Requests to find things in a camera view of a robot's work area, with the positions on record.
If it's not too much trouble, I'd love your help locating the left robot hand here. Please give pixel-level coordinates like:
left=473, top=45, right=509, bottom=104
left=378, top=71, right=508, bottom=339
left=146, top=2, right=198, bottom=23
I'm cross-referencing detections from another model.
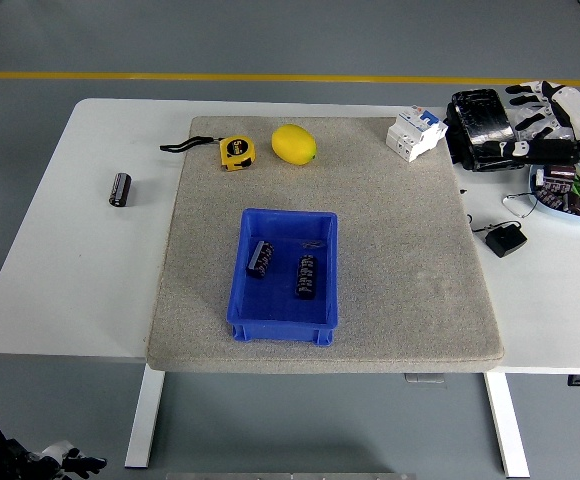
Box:
left=42, top=439, right=109, bottom=479

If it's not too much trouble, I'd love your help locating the black cylindrical battery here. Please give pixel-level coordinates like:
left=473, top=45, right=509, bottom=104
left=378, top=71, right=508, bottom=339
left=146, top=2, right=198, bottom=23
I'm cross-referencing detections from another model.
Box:
left=536, top=180, right=573, bottom=211
left=543, top=164, right=578, bottom=185
left=245, top=240, right=277, bottom=280
left=108, top=171, right=133, bottom=208
left=294, top=253, right=318, bottom=301

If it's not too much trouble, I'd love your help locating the blue plastic box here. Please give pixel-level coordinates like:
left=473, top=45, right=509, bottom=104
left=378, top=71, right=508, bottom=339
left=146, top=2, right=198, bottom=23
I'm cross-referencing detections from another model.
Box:
left=225, top=208, right=339, bottom=346

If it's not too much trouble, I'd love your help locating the clear bag of metal washers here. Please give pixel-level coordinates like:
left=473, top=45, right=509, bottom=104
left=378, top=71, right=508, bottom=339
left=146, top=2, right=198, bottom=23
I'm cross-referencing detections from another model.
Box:
left=512, top=99, right=580, bottom=144

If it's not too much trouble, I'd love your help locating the light blue bowl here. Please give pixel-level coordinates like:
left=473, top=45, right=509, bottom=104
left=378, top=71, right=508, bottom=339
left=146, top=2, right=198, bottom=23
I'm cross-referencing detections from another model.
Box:
left=528, top=160, right=580, bottom=226

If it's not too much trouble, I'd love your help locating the white table leg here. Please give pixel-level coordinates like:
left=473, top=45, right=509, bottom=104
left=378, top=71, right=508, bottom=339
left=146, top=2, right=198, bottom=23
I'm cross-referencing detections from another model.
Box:
left=123, top=370, right=166, bottom=470
left=483, top=372, right=531, bottom=479

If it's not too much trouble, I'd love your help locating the glossy black case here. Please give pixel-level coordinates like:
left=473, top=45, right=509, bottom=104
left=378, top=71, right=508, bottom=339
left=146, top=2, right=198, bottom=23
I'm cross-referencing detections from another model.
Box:
left=444, top=89, right=528, bottom=174

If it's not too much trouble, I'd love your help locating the white circuit breaker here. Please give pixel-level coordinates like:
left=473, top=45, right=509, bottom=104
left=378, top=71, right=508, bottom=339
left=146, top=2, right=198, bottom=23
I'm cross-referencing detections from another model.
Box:
left=385, top=107, right=450, bottom=164

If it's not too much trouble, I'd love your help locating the grey-brown felt mat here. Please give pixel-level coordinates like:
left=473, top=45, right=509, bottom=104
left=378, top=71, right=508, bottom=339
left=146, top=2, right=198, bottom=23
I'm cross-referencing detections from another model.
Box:
left=145, top=116, right=505, bottom=374

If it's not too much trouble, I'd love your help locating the yellow lemon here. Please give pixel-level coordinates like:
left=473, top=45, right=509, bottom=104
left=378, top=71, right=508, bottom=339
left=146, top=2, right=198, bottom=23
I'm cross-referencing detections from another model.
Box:
left=271, top=124, right=318, bottom=165

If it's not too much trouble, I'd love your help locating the thin white wire loop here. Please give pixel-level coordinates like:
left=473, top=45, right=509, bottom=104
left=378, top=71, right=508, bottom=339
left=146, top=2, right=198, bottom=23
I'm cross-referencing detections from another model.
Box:
left=501, top=192, right=541, bottom=220

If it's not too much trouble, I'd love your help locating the black plug with cord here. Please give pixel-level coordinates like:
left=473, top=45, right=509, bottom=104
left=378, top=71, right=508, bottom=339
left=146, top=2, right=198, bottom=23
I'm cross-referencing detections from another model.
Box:
left=468, top=214, right=529, bottom=259

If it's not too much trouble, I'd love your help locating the yellow tape measure with strap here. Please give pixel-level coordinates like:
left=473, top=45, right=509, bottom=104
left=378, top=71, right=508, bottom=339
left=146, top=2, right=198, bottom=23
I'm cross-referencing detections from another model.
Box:
left=159, top=135, right=259, bottom=174

